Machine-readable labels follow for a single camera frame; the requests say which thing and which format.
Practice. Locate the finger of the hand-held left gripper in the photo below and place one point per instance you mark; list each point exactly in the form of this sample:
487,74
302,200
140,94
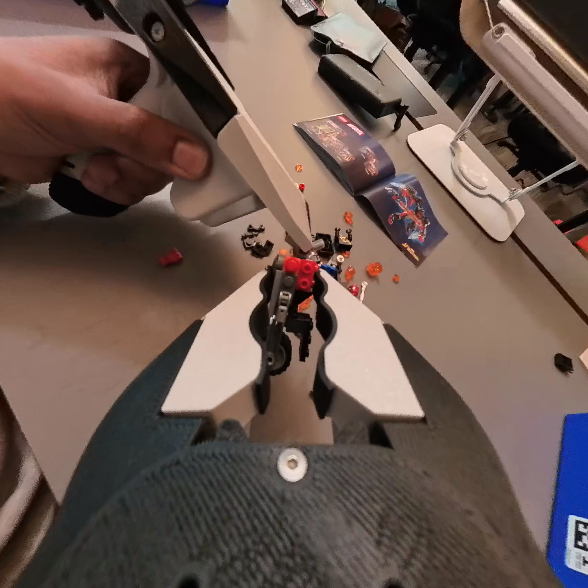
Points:
266,179

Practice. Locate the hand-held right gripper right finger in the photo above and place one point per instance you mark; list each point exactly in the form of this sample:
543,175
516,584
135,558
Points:
367,367

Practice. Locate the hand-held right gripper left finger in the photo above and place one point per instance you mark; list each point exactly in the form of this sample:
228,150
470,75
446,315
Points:
216,363

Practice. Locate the pile of lego parts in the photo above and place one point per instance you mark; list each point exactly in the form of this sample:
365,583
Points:
328,243

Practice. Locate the lego motorcycle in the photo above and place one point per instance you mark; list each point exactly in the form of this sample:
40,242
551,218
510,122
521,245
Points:
301,273

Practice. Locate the red lego piece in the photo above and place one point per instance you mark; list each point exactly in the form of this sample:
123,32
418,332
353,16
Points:
171,257

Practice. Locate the lego instruction booklet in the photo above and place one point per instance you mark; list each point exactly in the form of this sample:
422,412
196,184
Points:
363,160

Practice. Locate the small black lego piece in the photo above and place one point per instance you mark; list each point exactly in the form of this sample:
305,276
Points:
563,363

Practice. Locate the person's left hand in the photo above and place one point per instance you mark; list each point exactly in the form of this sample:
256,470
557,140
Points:
69,105

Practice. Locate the black zip case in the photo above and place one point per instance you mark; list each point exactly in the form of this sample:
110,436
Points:
353,82

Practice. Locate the black flat box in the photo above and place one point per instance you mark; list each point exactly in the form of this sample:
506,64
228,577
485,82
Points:
303,7

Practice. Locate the dark green pouch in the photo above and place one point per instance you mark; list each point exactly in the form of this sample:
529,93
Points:
351,36

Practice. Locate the white desk lamp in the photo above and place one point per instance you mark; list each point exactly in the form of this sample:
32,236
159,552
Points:
464,183

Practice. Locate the blue box with label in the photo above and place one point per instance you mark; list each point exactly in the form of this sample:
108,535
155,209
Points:
569,482

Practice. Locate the black office chair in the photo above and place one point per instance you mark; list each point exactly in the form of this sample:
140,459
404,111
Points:
542,142

